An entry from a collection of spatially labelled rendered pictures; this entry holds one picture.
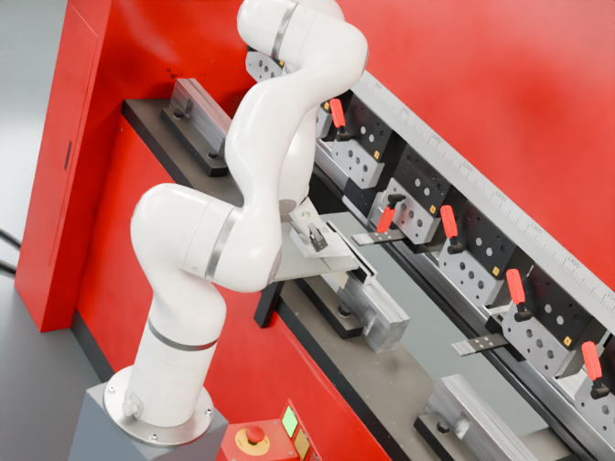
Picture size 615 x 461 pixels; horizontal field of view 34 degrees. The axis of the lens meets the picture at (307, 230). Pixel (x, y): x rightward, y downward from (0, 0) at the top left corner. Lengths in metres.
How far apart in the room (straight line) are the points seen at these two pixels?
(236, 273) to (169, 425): 0.35
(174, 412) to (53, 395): 1.49
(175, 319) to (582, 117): 0.77
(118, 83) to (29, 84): 1.87
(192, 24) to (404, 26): 0.93
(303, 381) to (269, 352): 0.14
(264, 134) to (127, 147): 1.36
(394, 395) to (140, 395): 0.68
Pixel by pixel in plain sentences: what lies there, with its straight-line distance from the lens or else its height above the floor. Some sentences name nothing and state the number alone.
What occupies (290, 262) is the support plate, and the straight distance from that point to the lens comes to 2.19.
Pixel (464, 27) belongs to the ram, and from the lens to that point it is 1.97.
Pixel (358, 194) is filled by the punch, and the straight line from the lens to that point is 2.26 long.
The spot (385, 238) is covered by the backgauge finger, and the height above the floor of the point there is 1.00.
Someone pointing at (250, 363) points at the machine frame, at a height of 0.65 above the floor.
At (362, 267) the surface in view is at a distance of 2.27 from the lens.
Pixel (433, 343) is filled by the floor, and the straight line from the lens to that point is 3.89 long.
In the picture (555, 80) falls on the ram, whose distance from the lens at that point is 1.82.
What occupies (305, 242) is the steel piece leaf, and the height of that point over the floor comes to 1.00.
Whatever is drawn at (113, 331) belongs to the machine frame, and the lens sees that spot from 3.08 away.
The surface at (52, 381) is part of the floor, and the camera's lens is 3.20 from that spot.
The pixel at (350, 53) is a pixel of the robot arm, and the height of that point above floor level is 1.62.
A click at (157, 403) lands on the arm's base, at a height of 1.06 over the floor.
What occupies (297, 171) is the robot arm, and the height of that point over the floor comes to 1.28.
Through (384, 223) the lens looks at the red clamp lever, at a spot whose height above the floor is 1.18.
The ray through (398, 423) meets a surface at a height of 0.88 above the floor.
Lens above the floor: 2.22
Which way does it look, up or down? 32 degrees down
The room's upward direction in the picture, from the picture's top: 21 degrees clockwise
